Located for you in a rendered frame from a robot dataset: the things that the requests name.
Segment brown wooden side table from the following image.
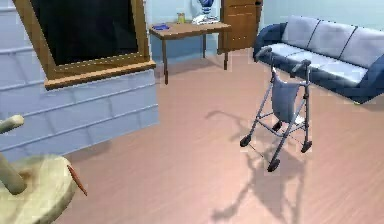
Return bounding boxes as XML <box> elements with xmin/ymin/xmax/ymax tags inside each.
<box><xmin>148</xmin><ymin>21</ymin><xmax>232</xmax><ymax>86</ymax></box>

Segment grey wheeled walker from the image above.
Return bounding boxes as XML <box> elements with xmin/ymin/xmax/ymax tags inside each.
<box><xmin>239</xmin><ymin>46</ymin><xmax>313</xmax><ymax>173</ymax></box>

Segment white papers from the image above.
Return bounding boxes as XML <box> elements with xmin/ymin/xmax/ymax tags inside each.
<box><xmin>192</xmin><ymin>14</ymin><xmax>220</xmax><ymax>26</ymax></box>

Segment brown wooden cupboard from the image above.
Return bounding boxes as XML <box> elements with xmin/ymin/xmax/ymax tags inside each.
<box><xmin>217</xmin><ymin>0</ymin><xmax>264</xmax><ymax>55</ymax></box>

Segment blue and white vase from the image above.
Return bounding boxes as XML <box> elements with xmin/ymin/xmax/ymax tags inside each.
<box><xmin>197</xmin><ymin>0</ymin><xmax>215</xmax><ymax>17</ymax></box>

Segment orange pencil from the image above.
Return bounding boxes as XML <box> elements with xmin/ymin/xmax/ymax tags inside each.
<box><xmin>66</xmin><ymin>164</ymin><xmax>88</xmax><ymax>197</ymax></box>

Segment wood framed black fireplace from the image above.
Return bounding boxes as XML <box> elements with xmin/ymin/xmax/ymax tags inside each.
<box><xmin>12</xmin><ymin>0</ymin><xmax>157</xmax><ymax>91</ymax></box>

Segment blue and grey sofa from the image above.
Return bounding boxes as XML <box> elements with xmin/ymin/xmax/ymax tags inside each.
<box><xmin>253</xmin><ymin>15</ymin><xmax>384</xmax><ymax>104</ymax></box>

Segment beige round wooden stool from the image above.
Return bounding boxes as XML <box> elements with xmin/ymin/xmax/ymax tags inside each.
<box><xmin>0</xmin><ymin>114</ymin><xmax>78</xmax><ymax>224</ymax></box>

